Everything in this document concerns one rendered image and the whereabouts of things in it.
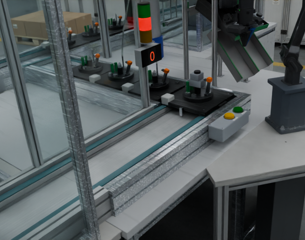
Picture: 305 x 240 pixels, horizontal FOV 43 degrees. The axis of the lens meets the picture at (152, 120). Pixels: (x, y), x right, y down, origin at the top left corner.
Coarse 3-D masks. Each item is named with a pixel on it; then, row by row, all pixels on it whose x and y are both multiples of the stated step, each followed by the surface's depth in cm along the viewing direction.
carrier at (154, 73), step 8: (152, 72) 189; (152, 80) 191; (160, 80) 193; (168, 80) 192; (176, 80) 197; (152, 88) 186; (160, 88) 186; (168, 88) 189; (176, 88) 188; (152, 96) 181; (160, 96) 180
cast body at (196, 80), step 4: (192, 72) 173; (196, 72) 171; (200, 72) 171; (192, 76) 172; (196, 76) 170; (200, 76) 171; (188, 80) 177; (192, 80) 173; (196, 80) 171; (200, 80) 172; (192, 84) 174; (196, 84) 172; (200, 84) 171; (204, 84) 173
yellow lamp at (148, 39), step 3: (141, 30) 156; (147, 30) 155; (150, 30) 155; (141, 33) 156; (144, 33) 155; (147, 33) 155; (150, 33) 156; (141, 36) 156; (144, 36) 155; (147, 36) 156; (150, 36) 156; (141, 39) 157; (144, 39) 156; (147, 39) 156; (150, 39) 157; (141, 42) 158; (144, 42) 157; (147, 42) 157
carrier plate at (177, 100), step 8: (184, 88) 187; (176, 96) 179; (216, 96) 176; (224, 96) 176; (232, 96) 177; (168, 104) 175; (176, 104) 171; (184, 104) 171; (192, 104) 170; (200, 104) 170; (208, 104) 169; (216, 104) 168; (192, 112) 167; (200, 112) 164; (208, 112) 164
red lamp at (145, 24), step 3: (138, 18) 154; (141, 18) 153; (144, 18) 152; (147, 18) 152; (150, 18) 154; (141, 21) 153; (144, 21) 153; (147, 21) 153; (150, 21) 154; (141, 24) 154; (144, 24) 153; (147, 24) 153; (150, 24) 154; (141, 27) 154; (144, 27) 154; (147, 27) 154; (150, 27) 155; (144, 30) 154
